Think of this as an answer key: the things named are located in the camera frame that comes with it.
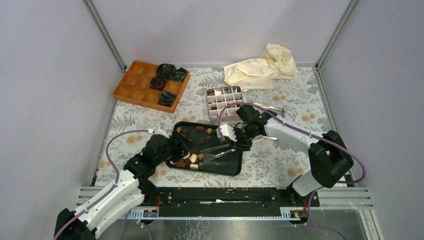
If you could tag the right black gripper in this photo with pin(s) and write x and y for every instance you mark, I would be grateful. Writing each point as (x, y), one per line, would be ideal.
(240, 145)

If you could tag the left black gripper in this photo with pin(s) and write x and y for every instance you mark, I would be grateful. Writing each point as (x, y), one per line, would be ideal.
(184, 145)

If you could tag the black plastic tray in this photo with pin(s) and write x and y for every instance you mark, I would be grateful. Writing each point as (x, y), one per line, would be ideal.
(205, 136)

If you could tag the metal serving tongs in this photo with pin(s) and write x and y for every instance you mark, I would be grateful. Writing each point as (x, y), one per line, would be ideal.
(212, 153)

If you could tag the pink grid box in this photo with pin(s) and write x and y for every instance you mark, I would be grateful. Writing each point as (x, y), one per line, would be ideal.
(218, 98)

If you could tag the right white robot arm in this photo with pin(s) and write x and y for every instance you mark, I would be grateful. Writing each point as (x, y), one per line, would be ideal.
(328, 157)

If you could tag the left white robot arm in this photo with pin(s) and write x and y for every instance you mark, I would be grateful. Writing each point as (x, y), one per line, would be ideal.
(130, 188)

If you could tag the silver metal tray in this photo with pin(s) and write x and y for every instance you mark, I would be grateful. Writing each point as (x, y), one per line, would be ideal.
(274, 110)

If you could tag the floral table mat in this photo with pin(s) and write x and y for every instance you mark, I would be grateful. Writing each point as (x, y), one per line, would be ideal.
(269, 163)

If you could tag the dark paper cup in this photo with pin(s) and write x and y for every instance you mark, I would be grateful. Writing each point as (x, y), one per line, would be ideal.
(165, 70)
(179, 75)
(166, 98)
(157, 83)

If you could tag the cream cloth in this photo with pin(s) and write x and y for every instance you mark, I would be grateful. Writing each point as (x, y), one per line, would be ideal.
(275, 63)

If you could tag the orange compartment box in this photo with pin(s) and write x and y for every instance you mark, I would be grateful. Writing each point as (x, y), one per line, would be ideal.
(134, 87)

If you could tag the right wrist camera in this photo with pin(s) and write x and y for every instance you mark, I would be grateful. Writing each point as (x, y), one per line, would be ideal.
(226, 131)

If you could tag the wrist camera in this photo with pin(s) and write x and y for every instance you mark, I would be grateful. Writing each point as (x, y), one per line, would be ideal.
(158, 131)
(226, 131)

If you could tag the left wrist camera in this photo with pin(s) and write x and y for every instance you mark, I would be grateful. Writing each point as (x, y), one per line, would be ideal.
(158, 131)

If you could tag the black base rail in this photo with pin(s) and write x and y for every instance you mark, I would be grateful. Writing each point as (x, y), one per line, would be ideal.
(227, 202)

